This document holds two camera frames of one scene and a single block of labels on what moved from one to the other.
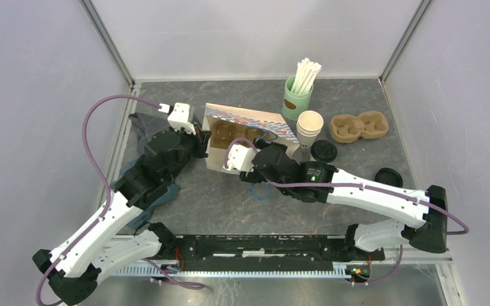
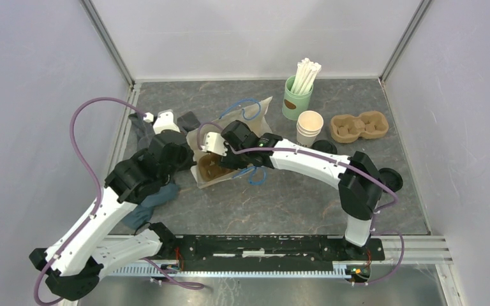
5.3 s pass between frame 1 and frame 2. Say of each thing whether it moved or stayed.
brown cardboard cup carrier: stayed
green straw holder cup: stayed
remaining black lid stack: stayed
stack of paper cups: stayed
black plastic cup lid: stayed
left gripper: moved
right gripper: moved
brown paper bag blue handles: moved
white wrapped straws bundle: stayed
